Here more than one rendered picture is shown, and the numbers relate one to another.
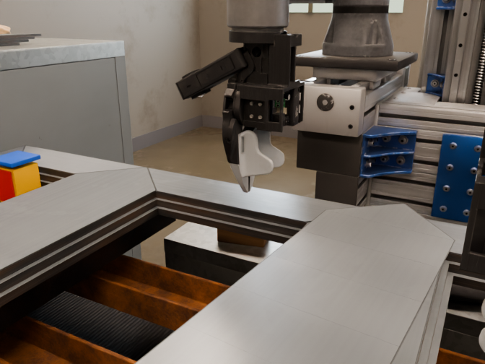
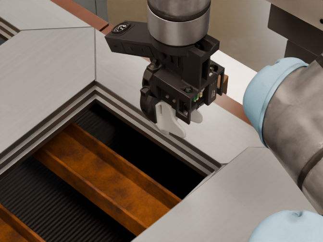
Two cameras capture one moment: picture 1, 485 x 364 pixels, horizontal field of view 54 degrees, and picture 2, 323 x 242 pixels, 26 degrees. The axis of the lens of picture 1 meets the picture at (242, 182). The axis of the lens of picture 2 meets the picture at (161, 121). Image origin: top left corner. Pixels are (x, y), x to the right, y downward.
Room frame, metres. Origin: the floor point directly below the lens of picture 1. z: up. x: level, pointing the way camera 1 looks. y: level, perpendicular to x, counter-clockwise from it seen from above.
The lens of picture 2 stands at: (-0.02, -0.14, 1.69)
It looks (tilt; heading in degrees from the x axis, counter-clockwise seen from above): 50 degrees down; 13
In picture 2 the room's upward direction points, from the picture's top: straight up
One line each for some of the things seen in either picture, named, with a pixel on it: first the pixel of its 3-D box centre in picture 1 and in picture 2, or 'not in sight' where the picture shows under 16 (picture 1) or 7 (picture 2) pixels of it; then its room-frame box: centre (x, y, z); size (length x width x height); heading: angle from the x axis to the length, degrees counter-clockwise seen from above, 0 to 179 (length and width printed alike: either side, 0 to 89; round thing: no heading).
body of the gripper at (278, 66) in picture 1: (262, 81); (181, 65); (0.60, -0.03, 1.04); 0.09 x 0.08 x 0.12; 62
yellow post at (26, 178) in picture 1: (24, 214); not in sight; (0.79, 0.40, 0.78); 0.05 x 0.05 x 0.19; 62
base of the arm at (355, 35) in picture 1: (359, 30); not in sight; (1.07, -0.25, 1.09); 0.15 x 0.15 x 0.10
